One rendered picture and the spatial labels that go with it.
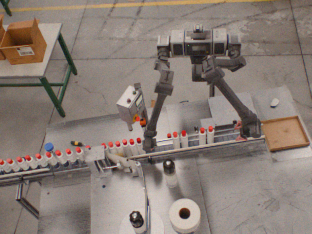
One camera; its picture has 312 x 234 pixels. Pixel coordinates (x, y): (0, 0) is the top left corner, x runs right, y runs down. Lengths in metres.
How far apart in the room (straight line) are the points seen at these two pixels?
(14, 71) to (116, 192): 1.84
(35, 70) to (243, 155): 2.21
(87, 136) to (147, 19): 2.66
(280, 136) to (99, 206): 1.47
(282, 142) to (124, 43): 2.79
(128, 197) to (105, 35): 3.00
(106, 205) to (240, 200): 0.95
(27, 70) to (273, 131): 2.44
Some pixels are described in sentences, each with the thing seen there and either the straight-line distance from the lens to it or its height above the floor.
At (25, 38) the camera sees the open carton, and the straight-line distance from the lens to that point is 3.98.
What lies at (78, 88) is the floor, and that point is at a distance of 4.48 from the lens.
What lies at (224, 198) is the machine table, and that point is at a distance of 2.57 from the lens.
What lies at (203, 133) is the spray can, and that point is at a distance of 2.56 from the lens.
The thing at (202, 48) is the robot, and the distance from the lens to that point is 2.49.
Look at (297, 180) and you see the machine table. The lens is 2.71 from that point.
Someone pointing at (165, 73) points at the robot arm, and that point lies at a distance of 2.10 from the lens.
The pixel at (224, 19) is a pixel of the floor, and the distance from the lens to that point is 5.08.
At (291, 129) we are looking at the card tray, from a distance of 2.92.
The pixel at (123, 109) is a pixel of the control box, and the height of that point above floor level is 1.44.
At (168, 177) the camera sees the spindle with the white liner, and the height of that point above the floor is 1.05.
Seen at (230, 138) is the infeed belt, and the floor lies 0.88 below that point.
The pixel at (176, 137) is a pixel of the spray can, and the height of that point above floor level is 1.05.
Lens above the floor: 3.20
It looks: 54 degrees down
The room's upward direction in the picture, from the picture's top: 11 degrees counter-clockwise
